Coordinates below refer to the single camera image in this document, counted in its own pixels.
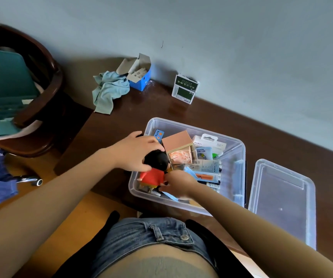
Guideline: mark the person's left forearm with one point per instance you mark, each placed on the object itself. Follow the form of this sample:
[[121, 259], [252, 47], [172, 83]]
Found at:
[[47, 205]]

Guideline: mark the clear case with pink contents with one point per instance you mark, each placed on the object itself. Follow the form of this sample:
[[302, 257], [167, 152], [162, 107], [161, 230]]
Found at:
[[182, 156]]

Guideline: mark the person's right hand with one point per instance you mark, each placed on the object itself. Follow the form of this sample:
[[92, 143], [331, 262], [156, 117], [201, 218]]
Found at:
[[182, 185]]

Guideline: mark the teal plastic folder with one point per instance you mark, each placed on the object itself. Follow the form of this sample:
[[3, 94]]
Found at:
[[4, 83]]

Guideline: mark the person's right thumb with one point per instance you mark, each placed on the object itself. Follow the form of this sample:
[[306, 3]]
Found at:
[[166, 188]]

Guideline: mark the blue packet with orange mark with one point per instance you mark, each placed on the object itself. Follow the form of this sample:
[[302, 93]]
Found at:
[[158, 135]]

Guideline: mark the white printed packet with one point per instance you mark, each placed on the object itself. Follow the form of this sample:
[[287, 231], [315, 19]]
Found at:
[[207, 166]]

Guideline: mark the green-labelled clear small box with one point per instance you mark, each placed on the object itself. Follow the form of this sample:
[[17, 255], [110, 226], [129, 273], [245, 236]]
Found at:
[[185, 91]]

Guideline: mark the person's right forearm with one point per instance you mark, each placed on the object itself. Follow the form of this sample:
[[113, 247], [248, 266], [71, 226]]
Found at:
[[264, 237]]

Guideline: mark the chrome metal bar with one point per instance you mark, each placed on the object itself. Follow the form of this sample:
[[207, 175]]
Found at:
[[29, 179]]

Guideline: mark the light blue small packet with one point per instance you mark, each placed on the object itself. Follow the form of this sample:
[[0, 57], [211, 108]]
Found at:
[[204, 153]]

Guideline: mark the blue denim shorts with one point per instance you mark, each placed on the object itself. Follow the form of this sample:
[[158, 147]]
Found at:
[[143, 240]]

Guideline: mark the blue packet with orange comb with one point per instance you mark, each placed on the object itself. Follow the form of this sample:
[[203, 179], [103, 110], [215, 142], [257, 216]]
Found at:
[[205, 177]]

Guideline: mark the clear plastic storage box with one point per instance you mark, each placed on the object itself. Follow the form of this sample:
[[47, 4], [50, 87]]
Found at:
[[233, 159]]

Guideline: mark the white hanging blister package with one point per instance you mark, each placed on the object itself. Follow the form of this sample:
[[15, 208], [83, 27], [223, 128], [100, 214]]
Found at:
[[212, 143]]

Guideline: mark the black-haired red-shirted doll figure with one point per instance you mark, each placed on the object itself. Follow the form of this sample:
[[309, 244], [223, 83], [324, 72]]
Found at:
[[154, 176]]

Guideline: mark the teal cloth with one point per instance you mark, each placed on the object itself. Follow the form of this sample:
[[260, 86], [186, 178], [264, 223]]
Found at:
[[108, 91]]

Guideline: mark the pink cardboard box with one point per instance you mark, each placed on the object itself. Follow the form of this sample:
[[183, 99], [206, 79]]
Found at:
[[176, 140]]

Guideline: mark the open blue cardboard box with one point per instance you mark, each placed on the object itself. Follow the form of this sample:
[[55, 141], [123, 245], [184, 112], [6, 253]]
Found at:
[[139, 79]]

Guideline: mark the person's left hand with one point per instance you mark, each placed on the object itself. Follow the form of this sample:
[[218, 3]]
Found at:
[[131, 151]]

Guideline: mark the person's left thumb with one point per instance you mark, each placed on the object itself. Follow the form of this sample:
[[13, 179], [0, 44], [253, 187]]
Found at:
[[140, 168]]

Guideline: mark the dark wooden chair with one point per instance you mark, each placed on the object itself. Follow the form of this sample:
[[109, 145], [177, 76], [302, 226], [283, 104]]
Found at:
[[49, 92]]

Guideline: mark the clear plastic box lid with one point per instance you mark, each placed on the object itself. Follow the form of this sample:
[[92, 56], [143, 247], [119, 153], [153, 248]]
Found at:
[[282, 199]]

